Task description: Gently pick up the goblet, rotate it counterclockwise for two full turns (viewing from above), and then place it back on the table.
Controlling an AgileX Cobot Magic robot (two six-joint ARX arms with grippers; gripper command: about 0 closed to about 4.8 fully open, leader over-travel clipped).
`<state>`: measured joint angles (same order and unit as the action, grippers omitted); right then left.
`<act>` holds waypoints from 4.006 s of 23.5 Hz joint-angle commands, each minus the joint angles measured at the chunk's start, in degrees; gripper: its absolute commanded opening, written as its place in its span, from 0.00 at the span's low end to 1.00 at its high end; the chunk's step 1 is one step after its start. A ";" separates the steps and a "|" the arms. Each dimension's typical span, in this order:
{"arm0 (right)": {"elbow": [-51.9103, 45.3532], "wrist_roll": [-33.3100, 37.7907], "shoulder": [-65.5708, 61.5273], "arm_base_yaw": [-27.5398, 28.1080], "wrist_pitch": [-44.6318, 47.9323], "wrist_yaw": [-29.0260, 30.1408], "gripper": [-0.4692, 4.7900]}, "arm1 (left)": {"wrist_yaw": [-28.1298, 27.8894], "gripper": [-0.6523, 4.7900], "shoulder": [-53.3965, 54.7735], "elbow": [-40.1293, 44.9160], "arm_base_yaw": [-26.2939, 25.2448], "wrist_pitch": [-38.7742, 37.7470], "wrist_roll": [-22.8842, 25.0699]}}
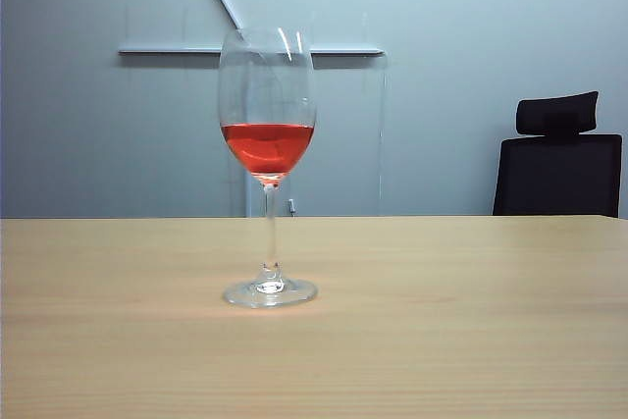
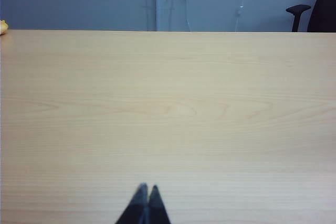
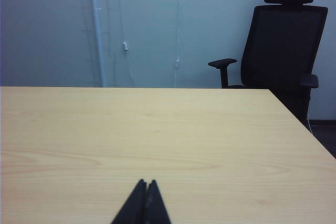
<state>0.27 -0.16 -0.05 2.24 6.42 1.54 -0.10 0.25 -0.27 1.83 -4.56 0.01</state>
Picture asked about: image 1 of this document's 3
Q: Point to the red liquid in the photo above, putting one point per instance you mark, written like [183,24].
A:
[267,146]

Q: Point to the clear stemmed wine glass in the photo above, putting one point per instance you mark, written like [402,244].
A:
[271,242]

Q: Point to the black office chair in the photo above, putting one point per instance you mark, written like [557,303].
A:
[559,173]

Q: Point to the white horizontal wall rail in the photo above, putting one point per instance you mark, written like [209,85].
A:
[167,51]

